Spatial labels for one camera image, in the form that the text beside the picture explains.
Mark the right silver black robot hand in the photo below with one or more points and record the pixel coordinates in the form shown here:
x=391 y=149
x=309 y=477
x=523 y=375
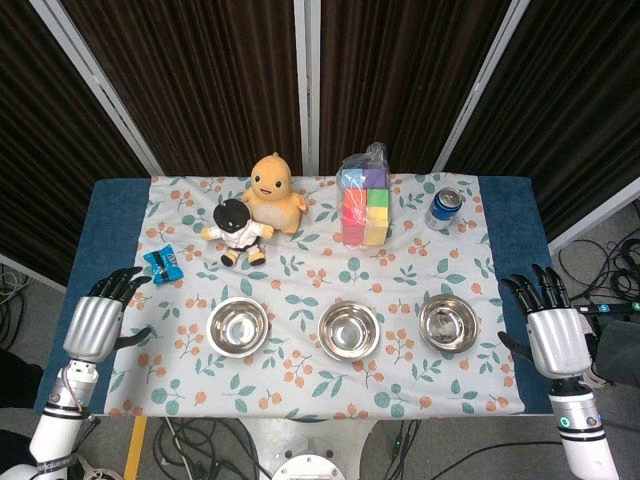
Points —
x=560 y=340

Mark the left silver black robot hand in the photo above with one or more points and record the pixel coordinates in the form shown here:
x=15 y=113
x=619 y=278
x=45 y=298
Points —
x=92 y=325

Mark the steel bowl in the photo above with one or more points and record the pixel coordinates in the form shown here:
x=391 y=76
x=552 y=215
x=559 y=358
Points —
x=350 y=332
x=446 y=322
x=237 y=327

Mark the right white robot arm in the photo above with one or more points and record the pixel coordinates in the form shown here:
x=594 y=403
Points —
x=580 y=425

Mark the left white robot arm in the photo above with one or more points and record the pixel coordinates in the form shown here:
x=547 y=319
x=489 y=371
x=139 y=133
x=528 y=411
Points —
x=55 y=430

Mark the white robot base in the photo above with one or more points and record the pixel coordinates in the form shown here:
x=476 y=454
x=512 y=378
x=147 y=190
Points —
x=307 y=450

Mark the black device with stickers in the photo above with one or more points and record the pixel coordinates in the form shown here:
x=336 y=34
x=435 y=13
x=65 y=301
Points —
x=607 y=308

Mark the dark grey seat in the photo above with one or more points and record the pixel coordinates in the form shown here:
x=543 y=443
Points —
x=620 y=350

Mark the blue snack packet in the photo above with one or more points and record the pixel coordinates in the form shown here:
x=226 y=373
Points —
x=162 y=265

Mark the black fabric object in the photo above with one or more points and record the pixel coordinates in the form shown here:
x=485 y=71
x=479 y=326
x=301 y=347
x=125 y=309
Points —
x=17 y=385

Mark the blue table cover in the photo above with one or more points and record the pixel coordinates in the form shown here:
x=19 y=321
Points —
x=515 y=225

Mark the black-haired white-robed doll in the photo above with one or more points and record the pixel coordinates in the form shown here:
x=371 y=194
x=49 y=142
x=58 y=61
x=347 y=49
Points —
x=237 y=232

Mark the blue soda can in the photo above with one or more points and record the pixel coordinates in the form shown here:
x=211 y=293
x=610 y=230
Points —
x=443 y=209

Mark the dark room divider panel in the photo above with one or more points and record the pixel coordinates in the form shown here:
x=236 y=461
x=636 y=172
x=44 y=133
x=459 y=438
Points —
x=565 y=115
x=400 y=80
x=200 y=85
x=55 y=150

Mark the yellow duck plush toy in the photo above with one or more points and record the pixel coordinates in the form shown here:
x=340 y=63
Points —
x=272 y=200

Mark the floral print tablecloth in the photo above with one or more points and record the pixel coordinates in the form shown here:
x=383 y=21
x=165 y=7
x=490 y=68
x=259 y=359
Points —
x=320 y=280

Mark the bagged coloured foam cubes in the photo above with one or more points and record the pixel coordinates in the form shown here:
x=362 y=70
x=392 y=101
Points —
x=365 y=205

